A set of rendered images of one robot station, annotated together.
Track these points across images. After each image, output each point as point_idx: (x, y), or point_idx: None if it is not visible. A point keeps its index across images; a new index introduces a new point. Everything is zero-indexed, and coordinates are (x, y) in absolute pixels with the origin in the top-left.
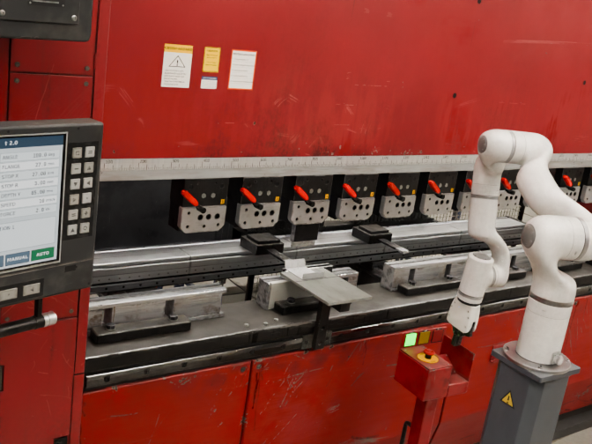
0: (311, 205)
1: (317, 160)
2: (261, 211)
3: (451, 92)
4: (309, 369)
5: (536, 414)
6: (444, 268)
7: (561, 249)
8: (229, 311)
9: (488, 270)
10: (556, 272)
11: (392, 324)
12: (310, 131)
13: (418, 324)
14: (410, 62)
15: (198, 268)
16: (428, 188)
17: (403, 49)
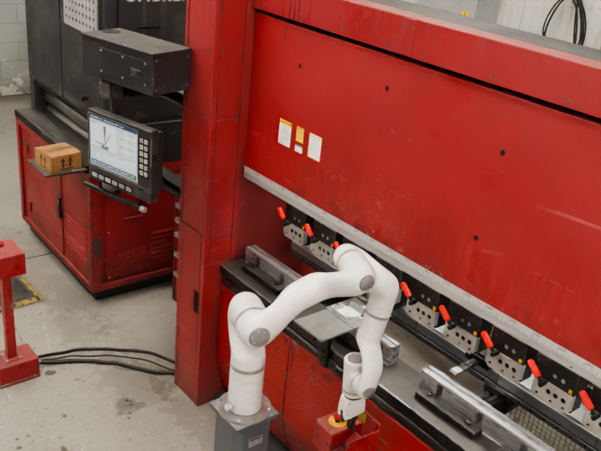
0: None
1: (357, 233)
2: (322, 248)
3: (472, 234)
4: (322, 378)
5: (215, 434)
6: (474, 412)
7: (230, 317)
8: (315, 309)
9: (346, 369)
10: (229, 333)
11: (381, 402)
12: (352, 208)
13: (403, 423)
14: (430, 187)
15: None
16: (449, 315)
17: (423, 174)
